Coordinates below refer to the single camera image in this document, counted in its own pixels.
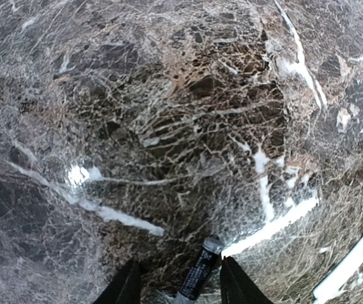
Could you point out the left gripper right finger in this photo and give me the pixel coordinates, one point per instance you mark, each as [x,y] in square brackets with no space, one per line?
[236,287]

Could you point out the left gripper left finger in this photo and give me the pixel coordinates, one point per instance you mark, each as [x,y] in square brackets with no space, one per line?
[125,287]

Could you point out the black AAA battery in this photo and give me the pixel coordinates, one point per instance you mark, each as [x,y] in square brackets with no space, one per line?
[200,271]

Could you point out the white battery cover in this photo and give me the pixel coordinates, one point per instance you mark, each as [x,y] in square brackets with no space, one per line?
[332,285]

